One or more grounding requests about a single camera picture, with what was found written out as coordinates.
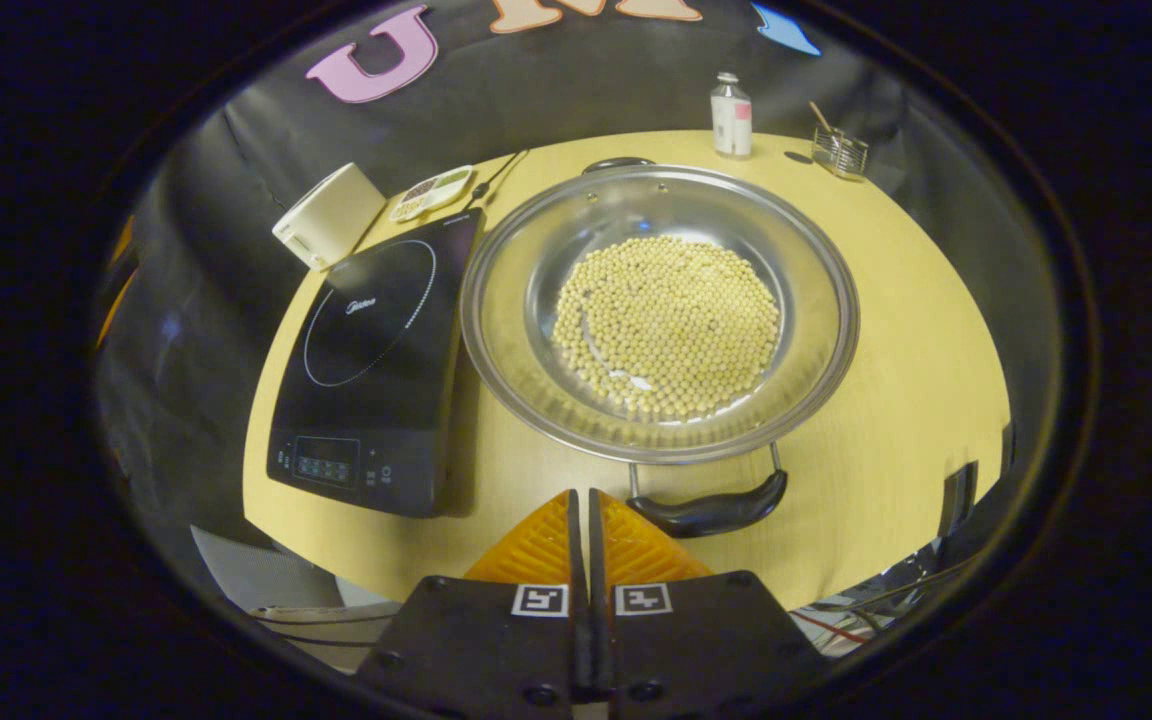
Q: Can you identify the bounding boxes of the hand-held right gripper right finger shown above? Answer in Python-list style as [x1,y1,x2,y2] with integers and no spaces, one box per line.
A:
[588,488,827,720]

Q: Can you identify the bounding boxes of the steel pot with black handles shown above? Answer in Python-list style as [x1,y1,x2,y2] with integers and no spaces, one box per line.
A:
[459,157,862,541]

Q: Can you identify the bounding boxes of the grey panel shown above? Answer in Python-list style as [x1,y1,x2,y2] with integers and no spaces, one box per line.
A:
[191,525,339,611]

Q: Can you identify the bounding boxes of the wooden stick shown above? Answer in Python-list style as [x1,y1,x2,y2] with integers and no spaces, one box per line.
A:
[808,100,842,151]

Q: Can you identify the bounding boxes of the white box-shaped appliance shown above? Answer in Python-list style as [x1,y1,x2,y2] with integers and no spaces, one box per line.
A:
[272,162,389,271]

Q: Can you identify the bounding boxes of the clear bottle with red label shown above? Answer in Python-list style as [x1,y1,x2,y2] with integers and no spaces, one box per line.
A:
[710,72,753,159]

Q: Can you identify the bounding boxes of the wire mesh holder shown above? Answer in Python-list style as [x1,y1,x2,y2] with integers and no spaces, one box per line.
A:
[812,125,870,181]

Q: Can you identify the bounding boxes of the white divided tray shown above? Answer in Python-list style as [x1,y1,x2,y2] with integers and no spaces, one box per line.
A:
[388,165,477,223]

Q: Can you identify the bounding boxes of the pile of yellow soybeans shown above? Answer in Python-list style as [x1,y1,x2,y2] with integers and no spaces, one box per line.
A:
[549,235,783,423]

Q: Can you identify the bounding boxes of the tangle of cables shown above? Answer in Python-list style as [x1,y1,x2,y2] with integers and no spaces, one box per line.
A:
[791,560,977,651]

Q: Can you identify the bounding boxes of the black induction cooktop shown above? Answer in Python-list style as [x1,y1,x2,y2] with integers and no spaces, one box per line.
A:
[266,208,485,519]

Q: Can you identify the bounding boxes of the black chair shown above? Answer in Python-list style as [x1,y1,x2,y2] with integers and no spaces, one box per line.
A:
[939,420,1019,543]

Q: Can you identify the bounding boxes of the thin black cable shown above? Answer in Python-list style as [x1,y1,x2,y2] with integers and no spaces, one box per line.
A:
[466,150,529,206]

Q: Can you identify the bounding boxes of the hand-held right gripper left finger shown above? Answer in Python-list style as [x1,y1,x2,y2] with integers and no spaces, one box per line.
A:
[354,488,592,720]

